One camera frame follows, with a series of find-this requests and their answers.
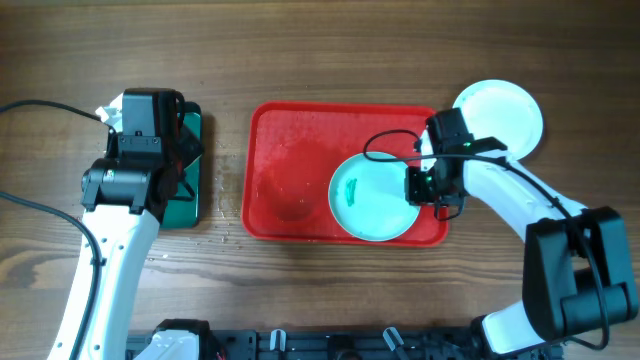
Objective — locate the black tray with green water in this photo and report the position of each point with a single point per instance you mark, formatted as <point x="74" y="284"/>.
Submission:
<point x="183" y="211"/>

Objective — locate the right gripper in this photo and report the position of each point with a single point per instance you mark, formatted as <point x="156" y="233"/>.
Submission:
<point x="416" y="196"/>

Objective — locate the white round plate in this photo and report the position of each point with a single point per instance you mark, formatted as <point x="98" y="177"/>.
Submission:
<point x="504" y="110"/>

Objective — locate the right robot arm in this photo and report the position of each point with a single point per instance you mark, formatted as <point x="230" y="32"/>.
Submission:
<point x="577" y="272"/>

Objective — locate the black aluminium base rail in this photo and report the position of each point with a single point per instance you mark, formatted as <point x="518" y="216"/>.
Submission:
<point x="431" y="344"/>

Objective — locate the red plastic serving tray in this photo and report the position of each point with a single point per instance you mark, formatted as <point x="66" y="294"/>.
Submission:
<point x="294" y="150"/>

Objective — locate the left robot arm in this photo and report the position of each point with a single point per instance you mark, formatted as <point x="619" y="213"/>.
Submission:
<point x="96" y="320"/>

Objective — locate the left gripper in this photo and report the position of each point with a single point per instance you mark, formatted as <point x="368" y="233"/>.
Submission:
<point x="180" y="137"/>

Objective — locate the light blue plate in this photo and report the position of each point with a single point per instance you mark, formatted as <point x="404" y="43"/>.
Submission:
<point x="366" y="196"/>

